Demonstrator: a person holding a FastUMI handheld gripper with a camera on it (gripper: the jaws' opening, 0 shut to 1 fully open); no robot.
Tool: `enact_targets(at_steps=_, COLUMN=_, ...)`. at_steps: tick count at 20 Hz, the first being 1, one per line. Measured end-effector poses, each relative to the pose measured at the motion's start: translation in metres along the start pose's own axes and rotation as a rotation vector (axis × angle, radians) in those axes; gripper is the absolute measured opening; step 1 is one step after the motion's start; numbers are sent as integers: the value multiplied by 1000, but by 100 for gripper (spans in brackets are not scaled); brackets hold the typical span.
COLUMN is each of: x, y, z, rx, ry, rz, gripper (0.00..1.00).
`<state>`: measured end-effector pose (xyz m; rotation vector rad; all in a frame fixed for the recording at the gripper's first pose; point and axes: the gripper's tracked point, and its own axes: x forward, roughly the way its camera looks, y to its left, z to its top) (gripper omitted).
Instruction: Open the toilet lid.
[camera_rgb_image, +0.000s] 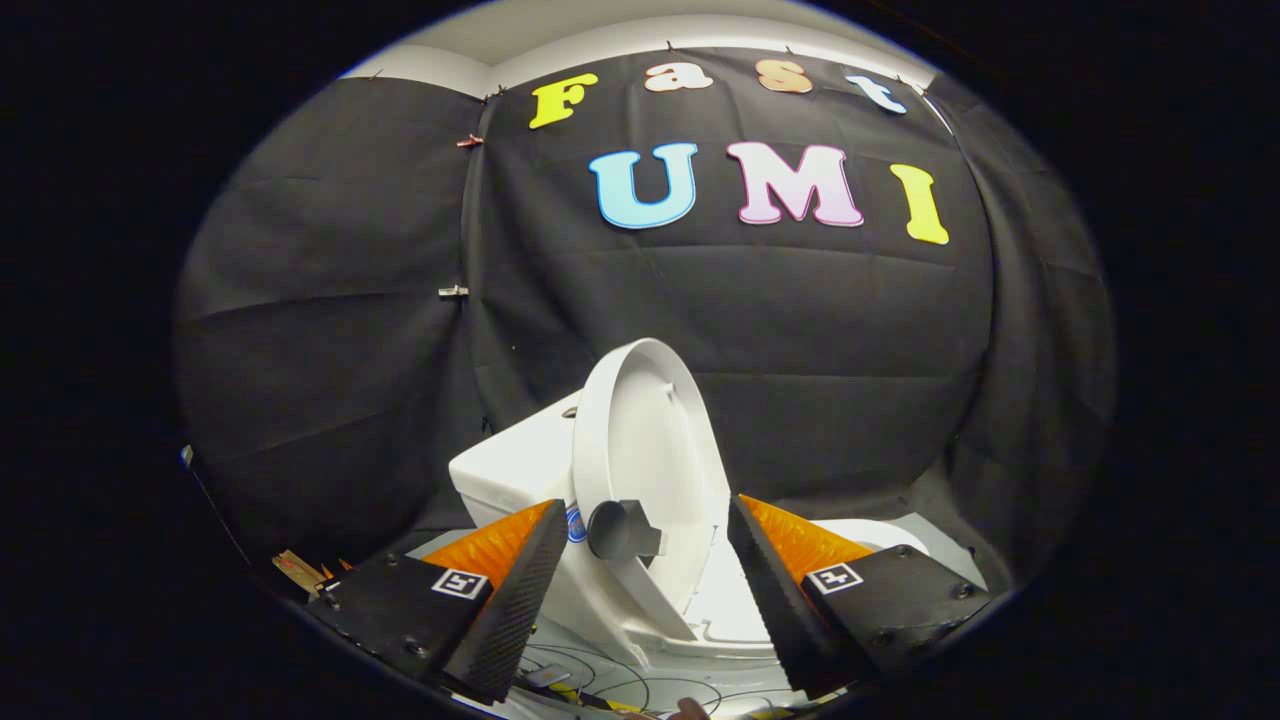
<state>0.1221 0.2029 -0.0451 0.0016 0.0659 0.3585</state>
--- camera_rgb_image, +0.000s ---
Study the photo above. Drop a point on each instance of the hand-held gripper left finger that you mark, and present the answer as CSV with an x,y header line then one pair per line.
x,y
520,600

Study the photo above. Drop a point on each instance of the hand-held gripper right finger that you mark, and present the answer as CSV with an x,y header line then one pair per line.
x,y
775,600

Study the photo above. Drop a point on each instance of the white toilet lid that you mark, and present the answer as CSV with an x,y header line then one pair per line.
x,y
650,430

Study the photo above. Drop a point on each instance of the yellow black tape strip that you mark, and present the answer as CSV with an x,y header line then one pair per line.
x,y
590,697

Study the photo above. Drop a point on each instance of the small wooden piece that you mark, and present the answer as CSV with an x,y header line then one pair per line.
x,y
298,571

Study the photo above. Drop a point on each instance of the black backdrop cloth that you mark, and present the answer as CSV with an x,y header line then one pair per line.
x,y
800,330

